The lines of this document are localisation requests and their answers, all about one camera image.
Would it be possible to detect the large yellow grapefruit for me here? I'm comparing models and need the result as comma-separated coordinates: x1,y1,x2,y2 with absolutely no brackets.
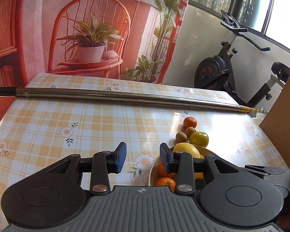
172,142,201,159

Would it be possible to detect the tangerine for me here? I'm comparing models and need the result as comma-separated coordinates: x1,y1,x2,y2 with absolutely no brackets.
183,117,197,128
157,161,175,178
154,177,175,192

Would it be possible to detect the green apple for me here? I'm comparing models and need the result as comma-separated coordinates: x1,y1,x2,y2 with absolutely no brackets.
189,131,209,148

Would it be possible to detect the brown longan fruit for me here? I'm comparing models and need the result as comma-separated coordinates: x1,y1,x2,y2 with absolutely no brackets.
185,127,196,138

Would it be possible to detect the lemon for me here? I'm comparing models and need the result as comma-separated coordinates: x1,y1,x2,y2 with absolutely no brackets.
194,172,203,180

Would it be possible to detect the beige fruit bowl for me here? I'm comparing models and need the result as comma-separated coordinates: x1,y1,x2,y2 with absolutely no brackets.
148,145,215,186

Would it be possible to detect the wooden board panel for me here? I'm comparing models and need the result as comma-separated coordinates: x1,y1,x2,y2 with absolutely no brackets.
260,76,290,168

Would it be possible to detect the plaid floral tablecloth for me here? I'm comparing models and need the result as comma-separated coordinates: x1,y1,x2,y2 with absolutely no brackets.
0,72,290,232

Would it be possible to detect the telescopic metal pole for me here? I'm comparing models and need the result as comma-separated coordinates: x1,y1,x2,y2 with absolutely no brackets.
0,87,264,114

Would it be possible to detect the black exercise bike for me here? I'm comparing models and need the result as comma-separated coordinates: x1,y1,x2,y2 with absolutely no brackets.
194,10,290,108

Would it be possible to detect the printed room backdrop cloth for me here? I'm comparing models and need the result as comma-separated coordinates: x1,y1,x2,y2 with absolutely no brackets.
0,0,193,124

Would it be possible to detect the window with frame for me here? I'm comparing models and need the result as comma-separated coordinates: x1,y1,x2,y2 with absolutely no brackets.
190,0,290,53

